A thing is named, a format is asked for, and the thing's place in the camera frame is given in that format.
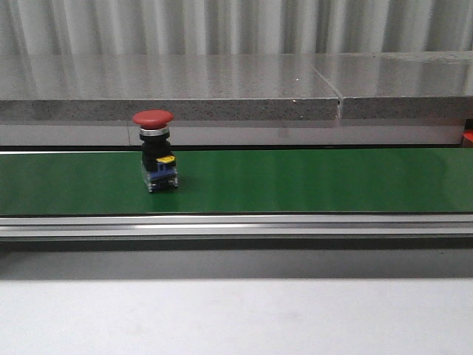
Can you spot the white panel under slab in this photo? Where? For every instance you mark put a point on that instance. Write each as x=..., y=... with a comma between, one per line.
x=250, y=133

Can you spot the grey pleated curtain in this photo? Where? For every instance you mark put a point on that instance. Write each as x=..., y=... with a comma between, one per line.
x=233, y=27

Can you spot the green conveyor belt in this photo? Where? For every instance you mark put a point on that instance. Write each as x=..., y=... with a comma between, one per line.
x=407, y=180

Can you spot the grey stone slab right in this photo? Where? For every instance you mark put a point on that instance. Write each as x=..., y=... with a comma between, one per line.
x=400, y=86

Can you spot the red button with yellow tab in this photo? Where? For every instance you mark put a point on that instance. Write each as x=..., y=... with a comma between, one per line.
x=159, y=164

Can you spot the grey stone slab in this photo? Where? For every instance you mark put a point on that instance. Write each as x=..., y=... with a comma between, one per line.
x=194, y=88
x=400, y=86

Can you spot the grey stone slab left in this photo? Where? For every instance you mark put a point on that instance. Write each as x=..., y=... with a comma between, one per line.
x=194, y=88

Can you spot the red object at edge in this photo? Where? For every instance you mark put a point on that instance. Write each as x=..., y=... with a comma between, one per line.
x=467, y=139

